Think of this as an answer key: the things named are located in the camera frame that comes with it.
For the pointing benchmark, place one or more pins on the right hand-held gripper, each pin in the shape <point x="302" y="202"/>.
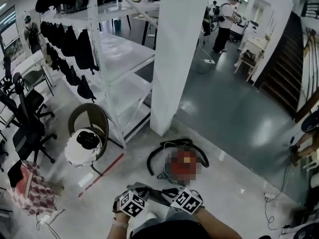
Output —
<point x="186" y="200"/>

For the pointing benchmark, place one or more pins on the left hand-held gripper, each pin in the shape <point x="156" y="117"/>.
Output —
<point x="132" y="203"/>

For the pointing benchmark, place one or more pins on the red vacuum cleaner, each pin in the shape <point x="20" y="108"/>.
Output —
<point x="184" y="168"/>

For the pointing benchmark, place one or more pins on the person's left forearm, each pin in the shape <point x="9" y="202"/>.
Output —
<point x="119" y="229"/>

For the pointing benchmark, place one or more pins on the person's right forearm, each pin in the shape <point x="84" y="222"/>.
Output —
<point x="216" y="225"/>

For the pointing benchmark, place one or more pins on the pale wristband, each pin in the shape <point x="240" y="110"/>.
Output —
<point x="119" y="223"/>

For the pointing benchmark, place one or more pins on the brown round-back chair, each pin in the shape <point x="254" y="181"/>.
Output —
<point x="82" y="155"/>

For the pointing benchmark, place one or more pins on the black cap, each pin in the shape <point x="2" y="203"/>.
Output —
<point x="86" y="139"/>

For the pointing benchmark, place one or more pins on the white power strip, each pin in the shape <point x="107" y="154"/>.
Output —
<point x="269" y="196"/>
<point x="209" y="61"/>

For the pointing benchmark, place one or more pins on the red and white checked cloth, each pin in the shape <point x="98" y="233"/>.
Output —
<point x="42" y="195"/>

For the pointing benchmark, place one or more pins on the red box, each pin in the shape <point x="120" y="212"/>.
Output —
<point x="24" y="183"/>

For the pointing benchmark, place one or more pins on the black flat pouch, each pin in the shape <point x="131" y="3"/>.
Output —
<point x="14" y="173"/>

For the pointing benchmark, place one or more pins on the black fan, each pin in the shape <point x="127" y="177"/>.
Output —
<point x="307" y="231"/>

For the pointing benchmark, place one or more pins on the black office chair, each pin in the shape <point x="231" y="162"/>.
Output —
<point x="27" y="133"/>

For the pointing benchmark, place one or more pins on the white metal shelf rack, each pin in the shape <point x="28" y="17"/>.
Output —
<point x="119" y="56"/>

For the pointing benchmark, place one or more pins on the row of black hanging bags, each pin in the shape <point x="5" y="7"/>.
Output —
<point x="83" y="48"/>

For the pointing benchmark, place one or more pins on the white wooden side table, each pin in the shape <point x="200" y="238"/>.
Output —
<point x="251" y="51"/>

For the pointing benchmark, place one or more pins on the dark wooden staircase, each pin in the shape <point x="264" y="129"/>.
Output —
<point x="284" y="66"/>

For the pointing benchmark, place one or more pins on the white desk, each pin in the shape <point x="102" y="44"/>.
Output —
<point x="30" y="63"/>

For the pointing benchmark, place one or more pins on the green bin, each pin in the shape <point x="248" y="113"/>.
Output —
<point x="117" y="25"/>

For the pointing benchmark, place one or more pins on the white machine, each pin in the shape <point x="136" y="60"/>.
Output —
<point x="240" y="29"/>

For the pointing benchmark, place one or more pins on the black-legged table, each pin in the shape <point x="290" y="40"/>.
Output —
<point x="147" y="19"/>

